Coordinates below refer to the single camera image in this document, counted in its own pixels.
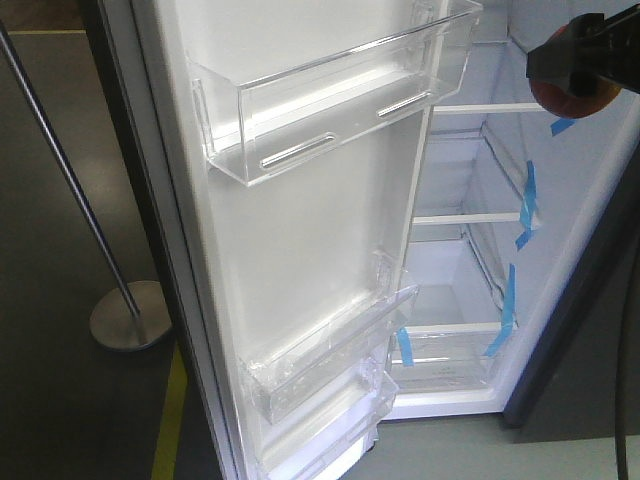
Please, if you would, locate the clear door bin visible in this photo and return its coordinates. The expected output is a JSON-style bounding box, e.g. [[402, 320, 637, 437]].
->
[[240, 284, 419, 424], [187, 1, 482, 186]]

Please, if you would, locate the matte silver stanchion post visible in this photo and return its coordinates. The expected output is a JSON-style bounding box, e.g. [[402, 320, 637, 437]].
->
[[1, 33, 154, 330]]

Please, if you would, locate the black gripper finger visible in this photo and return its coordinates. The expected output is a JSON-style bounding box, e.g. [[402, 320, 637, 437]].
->
[[526, 4, 639, 98]]

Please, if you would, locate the clear crisper drawer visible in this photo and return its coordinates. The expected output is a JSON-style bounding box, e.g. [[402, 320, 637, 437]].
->
[[390, 323, 514, 393]]

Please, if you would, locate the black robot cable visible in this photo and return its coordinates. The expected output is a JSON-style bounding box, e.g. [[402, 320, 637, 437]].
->
[[613, 279, 636, 480]]

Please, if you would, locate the white fridge door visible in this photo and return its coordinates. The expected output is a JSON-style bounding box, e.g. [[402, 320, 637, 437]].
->
[[82, 0, 481, 480]]

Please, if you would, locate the red apple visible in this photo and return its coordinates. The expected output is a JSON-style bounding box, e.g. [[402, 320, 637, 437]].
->
[[526, 24, 622, 119]]

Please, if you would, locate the clear upper door bin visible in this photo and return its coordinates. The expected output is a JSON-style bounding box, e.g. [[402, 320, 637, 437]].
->
[[187, 1, 482, 186]]

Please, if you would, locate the clear lower door bin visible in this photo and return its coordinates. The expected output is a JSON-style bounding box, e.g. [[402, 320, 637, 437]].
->
[[240, 284, 419, 424]]

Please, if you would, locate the grey fridge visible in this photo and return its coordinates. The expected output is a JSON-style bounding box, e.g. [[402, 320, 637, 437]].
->
[[389, 1, 639, 424]]

